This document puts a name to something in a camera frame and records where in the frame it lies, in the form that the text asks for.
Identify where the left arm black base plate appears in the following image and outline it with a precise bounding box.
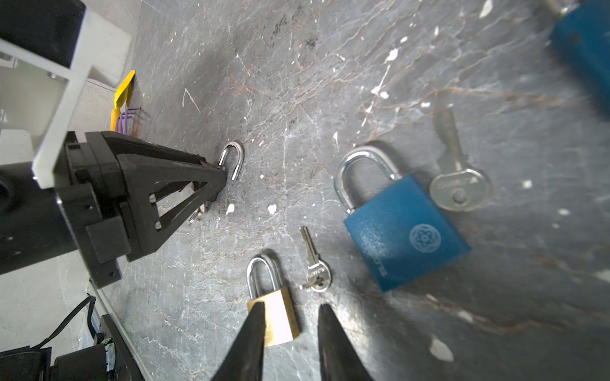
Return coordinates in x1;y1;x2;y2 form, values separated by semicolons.
91;314;146;381

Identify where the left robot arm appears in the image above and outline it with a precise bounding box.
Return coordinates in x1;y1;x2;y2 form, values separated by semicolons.
1;131;227;287

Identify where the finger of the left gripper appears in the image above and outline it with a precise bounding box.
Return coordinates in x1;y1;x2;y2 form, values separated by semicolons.
86;131;227;198
125;176;227;261

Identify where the silver key small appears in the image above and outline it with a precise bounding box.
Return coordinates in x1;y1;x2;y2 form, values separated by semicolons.
299;226;332;293

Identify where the silver key large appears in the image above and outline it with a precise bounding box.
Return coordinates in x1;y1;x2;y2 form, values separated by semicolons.
429;106;492;212

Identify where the yellow toy shovel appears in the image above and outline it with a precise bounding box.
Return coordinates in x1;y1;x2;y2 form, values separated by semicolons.
110;70;136;132

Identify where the brass padlock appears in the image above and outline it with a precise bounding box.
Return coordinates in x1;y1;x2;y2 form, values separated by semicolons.
246;254;300;348

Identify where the black padlock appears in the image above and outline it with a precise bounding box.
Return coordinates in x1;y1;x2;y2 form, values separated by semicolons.
187;140;246;225

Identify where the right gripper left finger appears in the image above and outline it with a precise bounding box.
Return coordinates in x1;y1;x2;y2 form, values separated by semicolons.
212;302;266;380

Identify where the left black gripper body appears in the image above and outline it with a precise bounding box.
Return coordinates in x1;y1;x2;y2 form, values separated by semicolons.
55;131;143;288

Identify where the blue padlock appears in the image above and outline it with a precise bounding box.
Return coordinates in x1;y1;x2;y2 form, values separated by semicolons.
543;0;609;114
334;145;471;291

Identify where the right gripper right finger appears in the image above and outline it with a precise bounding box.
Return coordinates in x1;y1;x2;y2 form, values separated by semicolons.
318;304;373;381

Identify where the purple pink toy rake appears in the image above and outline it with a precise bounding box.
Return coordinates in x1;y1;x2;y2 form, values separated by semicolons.
114;107;150;137

